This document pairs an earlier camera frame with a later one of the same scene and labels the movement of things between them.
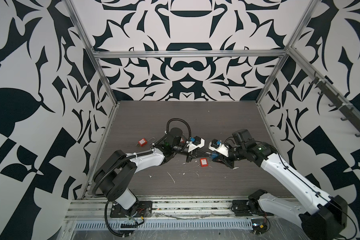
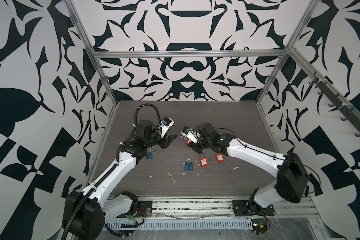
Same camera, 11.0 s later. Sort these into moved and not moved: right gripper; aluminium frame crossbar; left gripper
Moved: right gripper; left gripper
Not moved: aluminium frame crossbar
